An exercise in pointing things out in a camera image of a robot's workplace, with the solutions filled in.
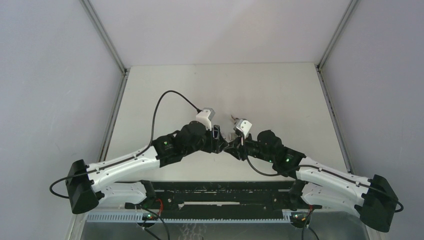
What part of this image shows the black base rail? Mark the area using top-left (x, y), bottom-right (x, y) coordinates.
top-left (125, 179), bottom-right (326, 221)

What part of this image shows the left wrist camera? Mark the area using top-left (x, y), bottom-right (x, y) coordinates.
top-left (195, 107), bottom-right (215, 131)

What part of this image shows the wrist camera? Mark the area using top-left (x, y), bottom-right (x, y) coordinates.
top-left (233, 118), bottom-right (252, 138)
top-left (195, 107), bottom-right (215, 131)

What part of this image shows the left black cable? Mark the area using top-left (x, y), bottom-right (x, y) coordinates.
top-left (49, 90), bottom-right (203, 200)

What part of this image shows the right aluminium frame post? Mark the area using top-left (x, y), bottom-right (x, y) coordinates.
top-left (315, 0), bottom-right (361, 173)

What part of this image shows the black cable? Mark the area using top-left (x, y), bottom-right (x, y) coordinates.
top-left (49, 90), bottom-right (203, 200)
top-left (245, 155), bottom-right (405, 214)

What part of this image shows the aluminium frame post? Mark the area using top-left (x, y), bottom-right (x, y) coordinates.
top-left (315, 0), bottom-right (361, 173)
top-left (79, 0), bottom-right (128, 162)

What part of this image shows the left aluminium frame post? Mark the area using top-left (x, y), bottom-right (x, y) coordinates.
top-left (79, 0), bottom-right (128, 162)

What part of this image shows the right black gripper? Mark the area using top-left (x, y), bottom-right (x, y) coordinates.
top-left (225, 131), bottom-right (275, 164)

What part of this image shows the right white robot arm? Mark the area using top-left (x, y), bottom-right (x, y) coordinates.
top-left (224, 130), bottom-right (403, 233)

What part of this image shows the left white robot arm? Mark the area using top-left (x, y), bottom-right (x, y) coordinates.
top-left (65, 121), bottom-right (229, 214)

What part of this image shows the green circuit board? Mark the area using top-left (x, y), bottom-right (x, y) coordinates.
top-left (142, 213), bottom-right (159, 222)
top-left (290, 212), bottom-right (309, 223)

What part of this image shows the left green circuit board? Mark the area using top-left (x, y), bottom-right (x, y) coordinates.
top-left (142, 213), bottom-right (159, 222)

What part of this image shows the right green circuit board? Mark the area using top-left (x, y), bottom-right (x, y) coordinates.
top-left (290, 212), bottom-right (309, 223)

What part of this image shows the right black cable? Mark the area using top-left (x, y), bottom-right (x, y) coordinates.
top-left (245, 155), bottom-right (405, 214)

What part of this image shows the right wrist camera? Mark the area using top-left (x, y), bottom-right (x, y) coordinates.
top-left (233, 118), bottom-right (252, 138)

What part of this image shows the beige mini stapler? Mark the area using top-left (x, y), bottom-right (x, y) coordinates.
top-left (221, 132), bottom-right (234, 142)

